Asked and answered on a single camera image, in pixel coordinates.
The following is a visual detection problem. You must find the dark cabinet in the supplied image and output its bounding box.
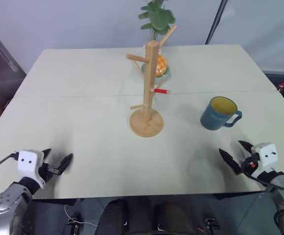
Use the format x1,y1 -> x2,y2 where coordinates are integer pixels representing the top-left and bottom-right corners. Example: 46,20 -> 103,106
0,20 -> 27,138

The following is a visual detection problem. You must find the dark rounded shape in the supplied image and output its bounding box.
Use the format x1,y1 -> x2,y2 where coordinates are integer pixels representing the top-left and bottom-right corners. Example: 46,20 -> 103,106
153,200 -> 194,235
97,199 -> 131,235

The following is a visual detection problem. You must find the thin white cable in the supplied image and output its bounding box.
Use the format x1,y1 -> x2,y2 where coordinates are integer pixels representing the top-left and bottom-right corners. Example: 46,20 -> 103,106
64,205 -> 96,226

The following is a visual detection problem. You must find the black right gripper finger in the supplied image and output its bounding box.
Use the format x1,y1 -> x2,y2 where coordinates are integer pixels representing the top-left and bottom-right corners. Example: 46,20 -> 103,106
237,140 -> 253,158
218,148 -> 242,175

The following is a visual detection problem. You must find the blue ceramic mug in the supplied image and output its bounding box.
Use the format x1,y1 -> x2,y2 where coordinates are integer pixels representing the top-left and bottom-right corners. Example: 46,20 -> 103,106
200,96 -> 243,131

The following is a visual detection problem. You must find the green bowl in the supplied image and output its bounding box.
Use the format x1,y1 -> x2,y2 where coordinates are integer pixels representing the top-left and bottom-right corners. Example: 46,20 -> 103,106
141,63 -> 171,85

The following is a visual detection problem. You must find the pile of oranges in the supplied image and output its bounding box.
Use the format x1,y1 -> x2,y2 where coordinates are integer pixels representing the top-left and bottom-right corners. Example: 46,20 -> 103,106
155,55 -> 169,76

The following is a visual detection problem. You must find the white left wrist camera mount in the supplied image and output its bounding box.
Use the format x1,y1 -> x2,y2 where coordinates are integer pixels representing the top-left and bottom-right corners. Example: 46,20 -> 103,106
17,149 -> 46,189

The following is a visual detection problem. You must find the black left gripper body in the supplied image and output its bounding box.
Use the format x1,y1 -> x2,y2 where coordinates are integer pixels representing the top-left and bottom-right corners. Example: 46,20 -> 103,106
37,162 -> 62,183

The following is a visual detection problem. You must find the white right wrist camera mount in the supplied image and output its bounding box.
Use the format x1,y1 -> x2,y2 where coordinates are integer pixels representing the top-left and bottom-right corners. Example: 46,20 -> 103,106
250,142 -> 279,179

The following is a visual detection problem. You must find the green leafy plant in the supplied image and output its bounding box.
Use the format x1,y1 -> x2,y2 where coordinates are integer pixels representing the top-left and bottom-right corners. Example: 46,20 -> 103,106
138,0 -> 177,41

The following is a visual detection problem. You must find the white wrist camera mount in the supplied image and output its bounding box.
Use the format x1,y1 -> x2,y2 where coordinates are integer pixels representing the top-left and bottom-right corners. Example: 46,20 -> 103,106
250,142 -> 279,179
17,149 -> 46,189

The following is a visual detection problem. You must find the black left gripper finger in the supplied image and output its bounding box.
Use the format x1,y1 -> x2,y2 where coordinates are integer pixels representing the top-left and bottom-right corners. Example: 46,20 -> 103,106
57,153 -> 74,176
42,148 -> 52,163

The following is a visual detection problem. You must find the black stand pole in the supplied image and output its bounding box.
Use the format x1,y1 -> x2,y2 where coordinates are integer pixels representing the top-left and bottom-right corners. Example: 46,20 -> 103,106
204,0 -> 229,46

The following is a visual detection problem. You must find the wooden mug tree stand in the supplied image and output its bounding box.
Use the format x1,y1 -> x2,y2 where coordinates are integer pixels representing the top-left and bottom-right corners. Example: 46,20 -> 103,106
126,25 -> 177,139

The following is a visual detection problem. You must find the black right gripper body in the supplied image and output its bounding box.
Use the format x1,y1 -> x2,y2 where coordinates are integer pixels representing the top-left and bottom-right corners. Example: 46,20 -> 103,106
240,153 -> 260,176

